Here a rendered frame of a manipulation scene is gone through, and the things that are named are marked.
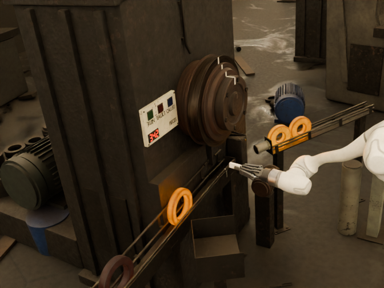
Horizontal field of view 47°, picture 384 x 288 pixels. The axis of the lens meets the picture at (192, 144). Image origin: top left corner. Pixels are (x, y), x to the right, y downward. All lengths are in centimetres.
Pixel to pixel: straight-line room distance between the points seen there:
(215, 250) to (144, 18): 108
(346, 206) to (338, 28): 232
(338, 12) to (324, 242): 253
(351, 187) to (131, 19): 174
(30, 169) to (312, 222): 193
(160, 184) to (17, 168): 121
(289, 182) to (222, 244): 47
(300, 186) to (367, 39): 272
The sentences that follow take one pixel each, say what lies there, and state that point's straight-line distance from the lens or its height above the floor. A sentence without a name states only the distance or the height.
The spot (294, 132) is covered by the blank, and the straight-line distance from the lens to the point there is 282.
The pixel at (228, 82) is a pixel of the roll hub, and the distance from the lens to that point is 214.
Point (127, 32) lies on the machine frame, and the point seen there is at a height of 158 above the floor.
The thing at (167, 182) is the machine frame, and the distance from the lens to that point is 213.
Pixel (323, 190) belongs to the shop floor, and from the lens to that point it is 357.
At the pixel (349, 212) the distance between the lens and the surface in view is 303.
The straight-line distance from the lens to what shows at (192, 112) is 209.
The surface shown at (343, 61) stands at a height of 50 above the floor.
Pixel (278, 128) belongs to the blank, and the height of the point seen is 78.
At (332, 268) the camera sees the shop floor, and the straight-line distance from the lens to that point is 290.
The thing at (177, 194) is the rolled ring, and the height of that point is 82.
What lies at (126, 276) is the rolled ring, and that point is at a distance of 195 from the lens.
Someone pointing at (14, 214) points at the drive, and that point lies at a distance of 333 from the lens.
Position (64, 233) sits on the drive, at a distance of 298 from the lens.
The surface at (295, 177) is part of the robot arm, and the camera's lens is 227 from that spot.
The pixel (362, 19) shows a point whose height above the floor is 94.
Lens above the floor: 197
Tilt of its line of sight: 27 degrees down
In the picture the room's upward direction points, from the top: 6 degrees counter-clockwise
